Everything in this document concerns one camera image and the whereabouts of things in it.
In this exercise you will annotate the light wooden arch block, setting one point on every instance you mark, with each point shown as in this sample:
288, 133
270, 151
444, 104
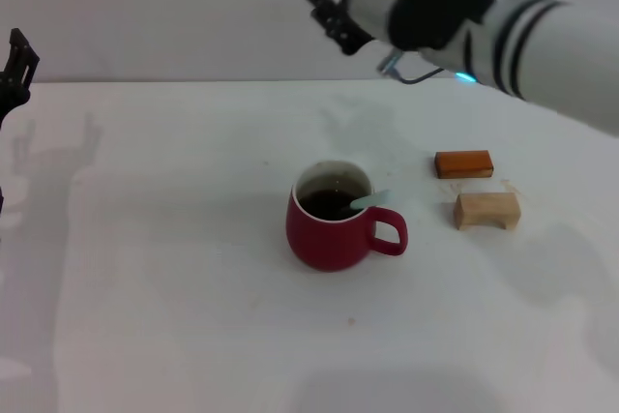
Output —
483, 210

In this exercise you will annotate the dark coffee liquid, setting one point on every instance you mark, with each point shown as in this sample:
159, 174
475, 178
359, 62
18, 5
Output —
324, 205

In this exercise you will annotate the red ceramic mug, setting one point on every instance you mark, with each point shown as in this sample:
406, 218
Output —
329, 244

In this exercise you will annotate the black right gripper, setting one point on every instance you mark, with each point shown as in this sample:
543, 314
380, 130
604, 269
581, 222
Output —
357, 38

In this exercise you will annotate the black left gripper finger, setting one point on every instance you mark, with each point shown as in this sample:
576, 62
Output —
19, 74

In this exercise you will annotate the dark orange wooden block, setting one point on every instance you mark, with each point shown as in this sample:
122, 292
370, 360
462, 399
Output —
464, 164

